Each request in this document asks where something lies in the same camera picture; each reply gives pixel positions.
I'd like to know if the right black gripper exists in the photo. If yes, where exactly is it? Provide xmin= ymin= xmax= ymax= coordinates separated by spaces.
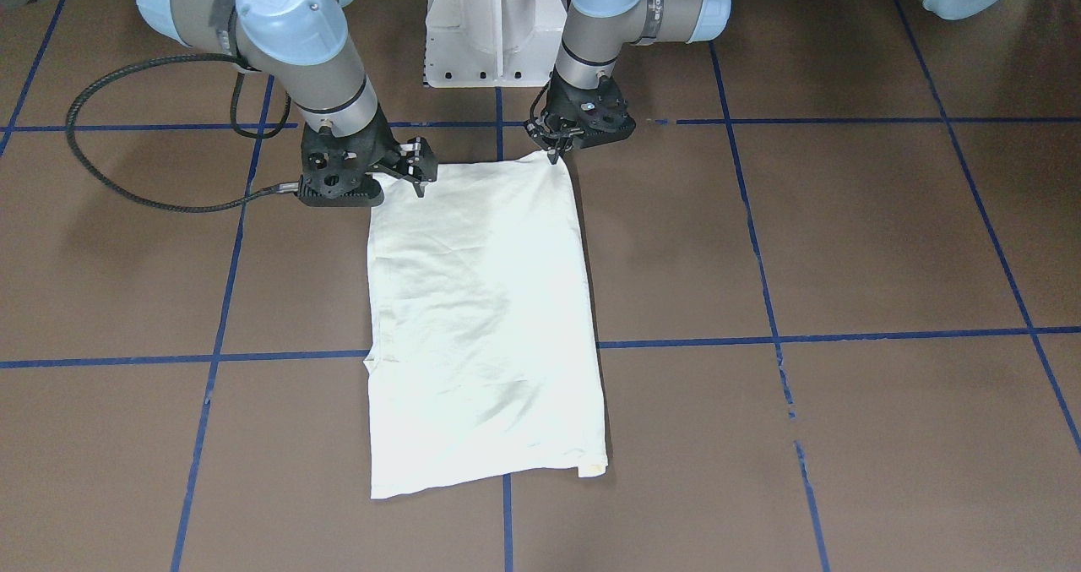
xmin=297 ymin=112 xmax=439 ymax=209

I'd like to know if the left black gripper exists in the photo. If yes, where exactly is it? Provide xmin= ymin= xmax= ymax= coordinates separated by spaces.
xmin=525 ymin=75 xmax=636 ymax=165

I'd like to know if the cream long-sleeve shirt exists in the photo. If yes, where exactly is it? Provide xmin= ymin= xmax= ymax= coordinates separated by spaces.
xmin=364 ymin=151 xmax=609 ymax=498

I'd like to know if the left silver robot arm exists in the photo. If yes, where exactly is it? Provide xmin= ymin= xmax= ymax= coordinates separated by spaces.
xmin=524 ymin=0 xmax=1000 ymax=163

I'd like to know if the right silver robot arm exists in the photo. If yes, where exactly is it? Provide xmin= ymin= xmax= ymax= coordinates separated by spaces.
xmin=3 ymin=0 xmax=437 ymax=214

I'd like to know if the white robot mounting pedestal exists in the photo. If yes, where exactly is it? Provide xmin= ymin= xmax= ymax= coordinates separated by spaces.
xmin=424 ymin=0 xmax=568 ymax=88

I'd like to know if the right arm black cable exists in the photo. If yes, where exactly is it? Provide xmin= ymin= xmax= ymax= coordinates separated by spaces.
xmin=64 ymin=53 xmax=303 ymax=215

